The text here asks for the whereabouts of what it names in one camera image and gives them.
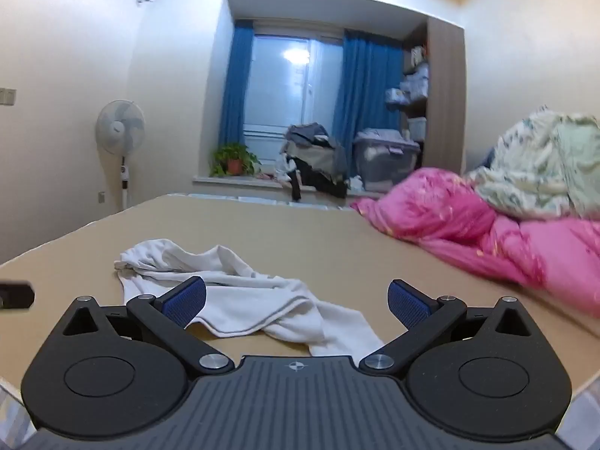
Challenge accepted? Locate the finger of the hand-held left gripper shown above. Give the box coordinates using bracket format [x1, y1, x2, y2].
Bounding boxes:
[0, 280, 36, 311]

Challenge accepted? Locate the white standing fan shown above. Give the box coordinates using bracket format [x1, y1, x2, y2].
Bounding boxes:
[95, 99, 146, 212]

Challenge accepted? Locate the tan bed mat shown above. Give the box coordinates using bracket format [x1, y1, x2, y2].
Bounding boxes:
[0, 193, 600, 399]

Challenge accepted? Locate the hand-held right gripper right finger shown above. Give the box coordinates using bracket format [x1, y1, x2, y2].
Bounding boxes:
[360, 279, 533, 378]

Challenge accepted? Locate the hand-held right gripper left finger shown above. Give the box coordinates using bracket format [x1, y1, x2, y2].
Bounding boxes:
[62, 276, 236, 378]

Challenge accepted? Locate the pile of dark clothes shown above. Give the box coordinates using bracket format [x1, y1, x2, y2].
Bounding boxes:
[277, 122, 350, 202]

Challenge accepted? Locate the window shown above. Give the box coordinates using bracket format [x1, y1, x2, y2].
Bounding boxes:
[243, 33, 345, 162]

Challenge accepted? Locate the pink quilt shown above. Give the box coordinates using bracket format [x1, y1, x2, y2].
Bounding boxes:
[351, 167, 600, 322]

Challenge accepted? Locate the potted green plant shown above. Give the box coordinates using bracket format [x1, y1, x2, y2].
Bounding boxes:
[209, 143, 262, 178]

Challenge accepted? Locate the white garment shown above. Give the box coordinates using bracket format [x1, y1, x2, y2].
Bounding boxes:
[114, 239, 386, 358]

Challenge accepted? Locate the wooden wardrobe with shelves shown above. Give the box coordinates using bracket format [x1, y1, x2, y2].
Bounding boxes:
[385, 17, 466, 176]

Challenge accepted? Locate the blue curtain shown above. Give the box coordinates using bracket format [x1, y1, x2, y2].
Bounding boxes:
[331, 29, 405, 180]
[218, 21, 255, 148]

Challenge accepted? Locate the pale green floral quilt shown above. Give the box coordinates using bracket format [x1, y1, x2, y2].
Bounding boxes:
[466, 105, 600, 221]

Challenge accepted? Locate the clear plastic storage box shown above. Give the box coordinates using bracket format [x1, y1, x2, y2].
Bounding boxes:
[353, 128, 421, 193]

